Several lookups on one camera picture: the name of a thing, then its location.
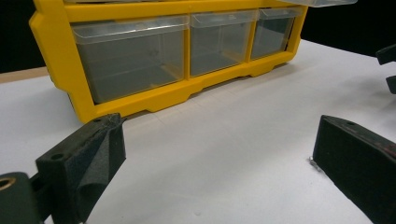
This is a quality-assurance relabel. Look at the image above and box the clear plastic drawer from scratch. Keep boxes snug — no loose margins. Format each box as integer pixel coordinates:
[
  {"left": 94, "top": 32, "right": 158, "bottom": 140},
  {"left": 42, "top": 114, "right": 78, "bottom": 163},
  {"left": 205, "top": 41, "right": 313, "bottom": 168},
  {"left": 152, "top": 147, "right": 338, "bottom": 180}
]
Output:
[{"left": 278, "top": 0, "right": 359, "bottom": 8}]

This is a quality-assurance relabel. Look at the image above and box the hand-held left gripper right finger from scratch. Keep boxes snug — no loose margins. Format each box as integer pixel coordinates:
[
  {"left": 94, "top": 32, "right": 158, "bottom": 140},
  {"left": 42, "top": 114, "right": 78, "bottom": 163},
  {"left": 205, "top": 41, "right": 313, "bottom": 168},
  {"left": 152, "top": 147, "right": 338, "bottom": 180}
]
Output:
[{"left": 312, "top": 114, "right": 396, "bottom": 224}]

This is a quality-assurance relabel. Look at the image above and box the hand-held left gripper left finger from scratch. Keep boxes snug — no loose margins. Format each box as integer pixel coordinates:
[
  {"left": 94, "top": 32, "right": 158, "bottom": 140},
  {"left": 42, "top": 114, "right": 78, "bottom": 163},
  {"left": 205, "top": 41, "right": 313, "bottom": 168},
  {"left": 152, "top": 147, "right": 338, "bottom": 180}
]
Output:
[{"left": 35, "top": 112, "right": 127, "bottom": 224}]

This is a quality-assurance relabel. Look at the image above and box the group of clear drawers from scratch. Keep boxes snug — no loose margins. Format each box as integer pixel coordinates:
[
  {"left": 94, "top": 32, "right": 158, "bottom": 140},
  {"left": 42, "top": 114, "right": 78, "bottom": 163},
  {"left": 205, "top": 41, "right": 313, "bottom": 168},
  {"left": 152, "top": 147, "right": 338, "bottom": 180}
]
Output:
[{"left": 64, "top": 0, "right": 304, "bottom": 105}]

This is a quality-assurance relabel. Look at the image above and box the yellow black organizer cabinet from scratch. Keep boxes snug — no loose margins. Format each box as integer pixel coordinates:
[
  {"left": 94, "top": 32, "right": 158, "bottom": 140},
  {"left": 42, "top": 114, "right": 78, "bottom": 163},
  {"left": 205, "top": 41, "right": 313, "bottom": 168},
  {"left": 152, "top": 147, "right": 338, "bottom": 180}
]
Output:
[{"left": 28, "top": 0, "right": 309, "bottom": 124}]

